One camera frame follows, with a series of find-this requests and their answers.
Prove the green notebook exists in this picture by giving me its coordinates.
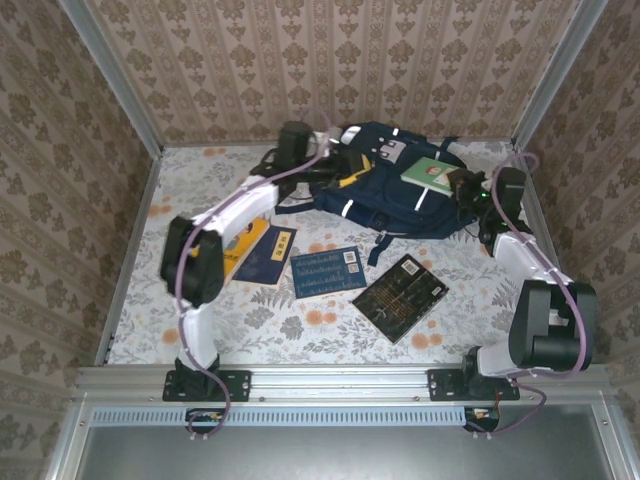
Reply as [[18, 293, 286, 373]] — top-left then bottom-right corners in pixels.
[[401, 156, 464, 194]]

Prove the navy blue backpack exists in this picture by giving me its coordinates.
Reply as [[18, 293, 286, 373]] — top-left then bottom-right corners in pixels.
[[273, 121, 469, 266]]

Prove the blue book with white print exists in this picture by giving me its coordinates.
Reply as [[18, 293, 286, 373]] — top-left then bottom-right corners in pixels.
[[289, 244, 369, 300]]

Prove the yellow illustrated book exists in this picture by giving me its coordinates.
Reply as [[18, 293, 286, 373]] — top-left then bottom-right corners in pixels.
[[222, 215, 271, 286]]

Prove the navy book with yellow label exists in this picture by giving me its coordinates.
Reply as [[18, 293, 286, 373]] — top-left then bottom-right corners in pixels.
[[232, 225, 299, 289]]

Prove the black book with gold print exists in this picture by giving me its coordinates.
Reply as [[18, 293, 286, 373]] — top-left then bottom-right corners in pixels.
[[351, 253, 450, 345]]

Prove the floral table cover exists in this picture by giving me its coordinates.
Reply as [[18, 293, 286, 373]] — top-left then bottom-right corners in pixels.
[[107, 142, 571, 366]]

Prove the grey metal sheet panel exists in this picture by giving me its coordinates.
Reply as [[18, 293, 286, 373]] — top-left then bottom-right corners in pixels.
[[44, 399, 640, 480]]

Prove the right aluminium side rail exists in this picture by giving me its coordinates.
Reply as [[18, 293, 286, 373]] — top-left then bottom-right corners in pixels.
[[504, 142, 591, 364]]

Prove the aluminium side rail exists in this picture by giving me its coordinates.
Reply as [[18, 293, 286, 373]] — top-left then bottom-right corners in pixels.
[[504, 142, 591, 364], [94, 144, 164, 366]]

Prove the right aluminium frame post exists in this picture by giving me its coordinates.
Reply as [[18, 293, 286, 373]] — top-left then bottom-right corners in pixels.
[[512, 0, 609, 149]]

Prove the aluminium frame post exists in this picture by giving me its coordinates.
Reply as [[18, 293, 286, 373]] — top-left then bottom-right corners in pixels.
[[512, 0, 609, 149], [59, 0, 165, 156]]

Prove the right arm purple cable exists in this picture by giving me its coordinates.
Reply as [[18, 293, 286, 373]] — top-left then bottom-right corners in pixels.
[[467, 152, 597, 441]]

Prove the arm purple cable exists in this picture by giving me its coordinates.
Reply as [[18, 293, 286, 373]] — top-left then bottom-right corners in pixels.
[[467, 152, 597, 441], [172, 107, 335, 442]]

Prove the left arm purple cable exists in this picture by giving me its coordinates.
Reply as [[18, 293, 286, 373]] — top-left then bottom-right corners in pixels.
[[172, 107, 335, 442]]

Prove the left aluminium frame post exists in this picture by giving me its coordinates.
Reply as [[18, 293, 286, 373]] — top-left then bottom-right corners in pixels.
[[59, 0, 165, 156]]

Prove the left aluminium side rail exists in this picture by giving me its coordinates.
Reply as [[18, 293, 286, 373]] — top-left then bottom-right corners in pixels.
[[94, 144, 164, 366]]

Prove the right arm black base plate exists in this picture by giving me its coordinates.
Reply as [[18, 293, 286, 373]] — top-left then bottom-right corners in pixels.
[[427, 368, 521, 403]]

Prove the aluminium mounting rail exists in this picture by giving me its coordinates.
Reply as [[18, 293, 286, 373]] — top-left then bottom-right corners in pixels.
[[74, 363, 614, 404]]

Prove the right small wired connector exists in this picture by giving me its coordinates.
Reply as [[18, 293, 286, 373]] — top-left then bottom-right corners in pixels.
[[463, 405, 501, 432]]

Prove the small wired connector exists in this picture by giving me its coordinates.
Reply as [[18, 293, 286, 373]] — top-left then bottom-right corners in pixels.
[[463, 405, 501, 432], [185, 407, 226, 434]]

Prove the grey slotted cable duct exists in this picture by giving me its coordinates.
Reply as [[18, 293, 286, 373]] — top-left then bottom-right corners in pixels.
[[89, 405, 501, 427]]

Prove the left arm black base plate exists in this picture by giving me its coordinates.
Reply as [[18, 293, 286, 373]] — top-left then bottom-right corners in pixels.
[[162, 368, 252, 403]]

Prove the left small wired connector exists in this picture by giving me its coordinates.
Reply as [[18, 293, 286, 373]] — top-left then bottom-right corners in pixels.
[[185, 407, 226, 434]]

